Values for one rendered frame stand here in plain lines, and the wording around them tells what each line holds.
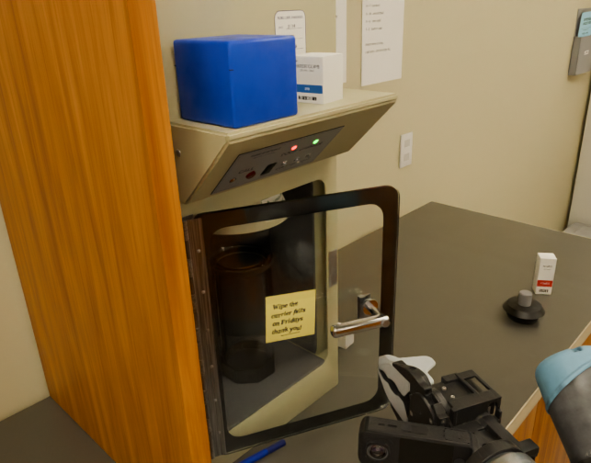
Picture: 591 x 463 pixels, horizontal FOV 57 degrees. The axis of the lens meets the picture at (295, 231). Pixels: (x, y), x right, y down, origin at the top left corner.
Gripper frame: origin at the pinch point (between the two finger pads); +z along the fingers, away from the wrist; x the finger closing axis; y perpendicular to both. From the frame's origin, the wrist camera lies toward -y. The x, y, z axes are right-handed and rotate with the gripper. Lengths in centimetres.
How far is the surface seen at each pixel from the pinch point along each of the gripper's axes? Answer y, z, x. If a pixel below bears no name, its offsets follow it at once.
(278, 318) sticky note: -9.0, 13.9, 1.3
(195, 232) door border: -19.6, 13.8, 16.6
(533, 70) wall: 161, 155, 11
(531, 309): 56, 32, -22
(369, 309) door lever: 5.1, 12.8, 0.1
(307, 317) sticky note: -4.6, 13.9, 0.4
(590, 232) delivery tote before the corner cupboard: 232, 169, -87
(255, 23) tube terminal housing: -7.8, 21.7, 40.9
